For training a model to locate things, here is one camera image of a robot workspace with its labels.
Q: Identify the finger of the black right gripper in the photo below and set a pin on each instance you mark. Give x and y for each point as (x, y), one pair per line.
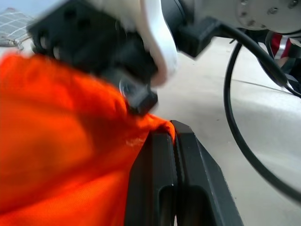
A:
(141, 99)

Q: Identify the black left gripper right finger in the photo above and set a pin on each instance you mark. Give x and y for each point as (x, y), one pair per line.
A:
(202, 169)

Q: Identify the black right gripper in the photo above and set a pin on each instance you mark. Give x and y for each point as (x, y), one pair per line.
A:
(89, 35)

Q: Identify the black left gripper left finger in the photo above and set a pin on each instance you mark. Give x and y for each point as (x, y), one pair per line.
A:
(150, 169)

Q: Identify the orange fabric pouch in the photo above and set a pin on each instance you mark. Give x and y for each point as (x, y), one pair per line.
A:
(58, 131)

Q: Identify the white checked cloth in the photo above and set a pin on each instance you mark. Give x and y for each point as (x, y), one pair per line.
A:
(14, 23)

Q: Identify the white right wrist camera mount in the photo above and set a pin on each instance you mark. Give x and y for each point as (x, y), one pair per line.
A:
(160, 42)

